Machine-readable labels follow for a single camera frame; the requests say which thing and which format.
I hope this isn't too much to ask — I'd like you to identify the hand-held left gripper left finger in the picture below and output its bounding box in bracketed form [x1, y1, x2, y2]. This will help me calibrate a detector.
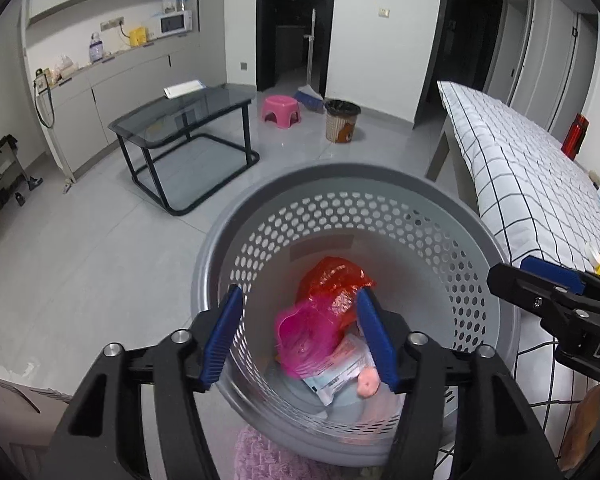
[47, 284, 245, 480]

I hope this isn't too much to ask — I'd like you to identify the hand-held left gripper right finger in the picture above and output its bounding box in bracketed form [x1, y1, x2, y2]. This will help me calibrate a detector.
[355, 287, 563, 480]

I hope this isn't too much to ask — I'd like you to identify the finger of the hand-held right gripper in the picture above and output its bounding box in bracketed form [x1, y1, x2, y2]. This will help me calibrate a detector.
[486, 262, 593, 331]
[520, 255, 600, 301]

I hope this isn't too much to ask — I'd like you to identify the pale pink printed packet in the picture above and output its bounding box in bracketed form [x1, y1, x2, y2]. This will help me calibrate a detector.
[330, 332, 378, 376]

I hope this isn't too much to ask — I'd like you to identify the pink soft toy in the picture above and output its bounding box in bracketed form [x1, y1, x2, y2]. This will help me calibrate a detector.
[356, 367, 381, 401]

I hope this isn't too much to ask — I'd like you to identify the blue face mask packet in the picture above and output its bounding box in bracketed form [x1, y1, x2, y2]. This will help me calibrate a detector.
[300, 360, 375, 407]

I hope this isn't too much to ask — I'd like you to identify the magenta plastic bag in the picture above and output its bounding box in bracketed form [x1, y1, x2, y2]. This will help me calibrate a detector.
[274, 294, 357, 380]

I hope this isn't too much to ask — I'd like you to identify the red plastic bag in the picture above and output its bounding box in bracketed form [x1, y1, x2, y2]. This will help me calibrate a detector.
[296, 256, 377, 331]

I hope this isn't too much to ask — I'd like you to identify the grey perforated laundry basket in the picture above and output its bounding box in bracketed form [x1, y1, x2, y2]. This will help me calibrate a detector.
[191, 161, 523, 468]

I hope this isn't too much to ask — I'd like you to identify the pink fluffy rug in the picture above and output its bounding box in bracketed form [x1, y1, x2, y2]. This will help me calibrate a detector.
[234, 425, 381, 480]

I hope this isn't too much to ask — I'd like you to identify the red thermos bottle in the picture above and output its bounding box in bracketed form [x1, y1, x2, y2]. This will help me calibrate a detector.
[561, 114, 589, 160]

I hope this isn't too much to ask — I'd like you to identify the pale table leg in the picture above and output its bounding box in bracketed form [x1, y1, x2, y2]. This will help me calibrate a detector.
[425, 120, 480, 213]

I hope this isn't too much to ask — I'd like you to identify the brown waste bin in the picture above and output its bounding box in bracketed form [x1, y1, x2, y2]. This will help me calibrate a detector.
[324, 99, 361, 145]

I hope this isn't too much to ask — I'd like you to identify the glass coffee table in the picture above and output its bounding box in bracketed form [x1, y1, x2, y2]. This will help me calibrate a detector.
[108, 83, 261, 217]

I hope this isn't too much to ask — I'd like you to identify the pink plastic stool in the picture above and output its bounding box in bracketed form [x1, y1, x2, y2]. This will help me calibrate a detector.
[261, 95, 302, 126]

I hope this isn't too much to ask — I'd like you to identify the dark entry door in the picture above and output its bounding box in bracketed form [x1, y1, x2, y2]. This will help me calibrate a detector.
[432, 0, 504, 93]

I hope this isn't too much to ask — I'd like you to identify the white book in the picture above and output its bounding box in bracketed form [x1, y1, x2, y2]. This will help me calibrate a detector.
[163, 80, 203, 100]

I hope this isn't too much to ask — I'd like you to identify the white garment steamer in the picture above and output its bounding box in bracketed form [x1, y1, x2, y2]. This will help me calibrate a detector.
[32, 66, 78, 195]

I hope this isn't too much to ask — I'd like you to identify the grey base cabinet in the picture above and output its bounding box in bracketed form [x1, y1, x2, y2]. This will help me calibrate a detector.
[22, 35, 228, 183]

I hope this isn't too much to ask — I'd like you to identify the metal shoe rack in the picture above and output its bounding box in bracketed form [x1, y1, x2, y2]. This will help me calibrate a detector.
[0, 135, 43, 231]

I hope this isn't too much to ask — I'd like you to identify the clear food bag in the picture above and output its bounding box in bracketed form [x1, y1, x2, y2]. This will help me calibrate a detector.
[52, 55, 78, 81]

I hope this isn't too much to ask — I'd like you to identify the white microwave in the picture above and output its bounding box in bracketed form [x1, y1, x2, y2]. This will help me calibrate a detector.
[158, 10, 193, 37]

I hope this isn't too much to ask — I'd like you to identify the broom with white handle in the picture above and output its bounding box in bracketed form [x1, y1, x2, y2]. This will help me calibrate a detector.
[295, 8, 325, 113]

